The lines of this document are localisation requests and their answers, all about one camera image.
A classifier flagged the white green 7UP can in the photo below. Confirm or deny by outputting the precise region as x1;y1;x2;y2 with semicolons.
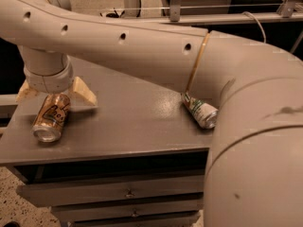
181;93;218;130

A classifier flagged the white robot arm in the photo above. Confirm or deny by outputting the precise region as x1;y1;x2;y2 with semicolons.
0;0;303;227

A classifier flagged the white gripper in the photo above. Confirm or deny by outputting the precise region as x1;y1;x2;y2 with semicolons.
15;61;98;106

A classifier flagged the grey drawer cabinet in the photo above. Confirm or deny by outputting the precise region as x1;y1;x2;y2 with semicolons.
0;60;212;227

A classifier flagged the orange soda can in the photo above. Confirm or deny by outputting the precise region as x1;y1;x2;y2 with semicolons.
32;94;70;143

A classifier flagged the grey metal railing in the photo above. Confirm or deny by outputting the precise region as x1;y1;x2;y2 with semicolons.
70;0;303;26

